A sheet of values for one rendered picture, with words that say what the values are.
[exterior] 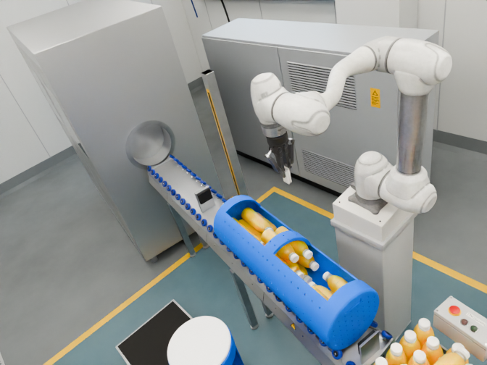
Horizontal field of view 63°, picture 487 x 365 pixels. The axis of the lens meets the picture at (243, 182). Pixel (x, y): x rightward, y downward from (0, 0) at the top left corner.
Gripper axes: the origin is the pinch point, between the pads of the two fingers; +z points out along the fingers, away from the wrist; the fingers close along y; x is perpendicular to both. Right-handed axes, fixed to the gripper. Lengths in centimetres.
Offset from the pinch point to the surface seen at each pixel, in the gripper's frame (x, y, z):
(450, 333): -62, 12, 57
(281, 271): -3.4, -16.2, 40.9
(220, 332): 3, -50, 55
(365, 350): -43, -13, 59
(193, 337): 10, -60, 55
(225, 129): 102, 33, 38
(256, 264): 11, -19, 46
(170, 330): 91, -65, 147
